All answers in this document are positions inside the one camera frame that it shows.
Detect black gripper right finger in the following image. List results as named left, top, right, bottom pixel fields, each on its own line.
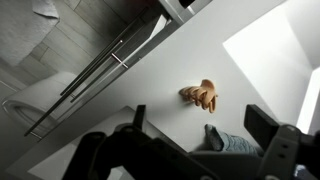
left=244, top=104, right=279, bottom=150

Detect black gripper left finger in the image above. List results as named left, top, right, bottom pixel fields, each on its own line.
left=133, top=105, right=146, bottom=129

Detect tan hair claw clip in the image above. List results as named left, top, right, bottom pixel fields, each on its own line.
left=179, top=79, right=218, bottom=113

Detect blue grey towel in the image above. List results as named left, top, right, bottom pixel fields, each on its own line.
left=204, top=124, right=258, bottom=156

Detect white double sink countertop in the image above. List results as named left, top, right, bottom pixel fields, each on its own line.
left=4, top=0, right=320, bottom=180

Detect white toilet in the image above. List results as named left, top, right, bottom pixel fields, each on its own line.
left=2, top=72, right=84, bottom=135

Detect grey bath mat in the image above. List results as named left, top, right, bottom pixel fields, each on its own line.
left=0, top=0, right=60, bottom=66

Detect chrome upper drawer handle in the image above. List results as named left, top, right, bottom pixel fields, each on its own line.
left=60, top=39, right=123, bottom=96

